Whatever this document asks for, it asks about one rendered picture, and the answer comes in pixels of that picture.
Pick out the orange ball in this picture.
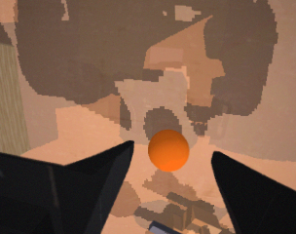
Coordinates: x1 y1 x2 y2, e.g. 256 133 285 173
148 130 190 172

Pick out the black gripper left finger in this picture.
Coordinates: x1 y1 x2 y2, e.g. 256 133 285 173
0 140 134 234

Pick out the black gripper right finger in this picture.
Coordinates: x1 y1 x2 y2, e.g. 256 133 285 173
211 151 296 234

